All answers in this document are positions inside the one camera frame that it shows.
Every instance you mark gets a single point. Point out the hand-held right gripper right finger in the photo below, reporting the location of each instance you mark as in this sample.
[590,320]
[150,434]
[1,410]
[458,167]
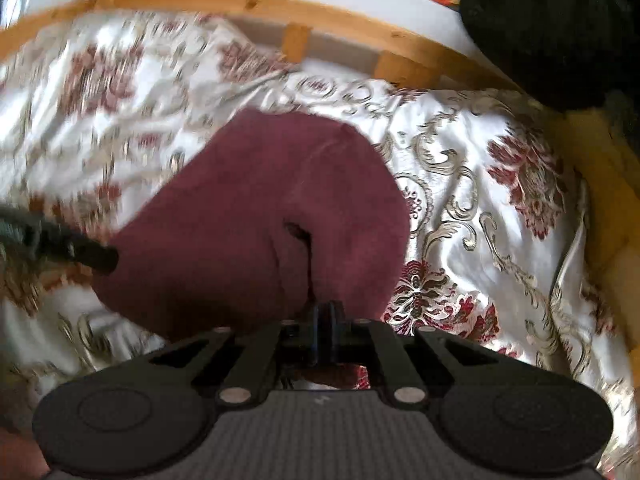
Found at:
[334,332]

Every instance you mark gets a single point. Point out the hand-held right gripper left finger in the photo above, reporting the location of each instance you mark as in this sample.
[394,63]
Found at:
[314,332]

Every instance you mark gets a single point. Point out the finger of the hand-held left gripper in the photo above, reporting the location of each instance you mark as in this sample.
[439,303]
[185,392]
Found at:
[75,250]

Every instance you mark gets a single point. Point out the maroon small garment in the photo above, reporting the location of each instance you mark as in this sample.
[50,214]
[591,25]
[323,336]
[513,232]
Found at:
[260,220]

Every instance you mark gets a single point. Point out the floral satin bedspread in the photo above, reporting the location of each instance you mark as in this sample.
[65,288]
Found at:
[490,200]

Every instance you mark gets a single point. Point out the yellow wooden headboard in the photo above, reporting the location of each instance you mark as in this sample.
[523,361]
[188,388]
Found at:
[612,200]

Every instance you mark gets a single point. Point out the black hanging garment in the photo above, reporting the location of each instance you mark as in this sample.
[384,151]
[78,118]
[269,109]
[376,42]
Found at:
[550,30]

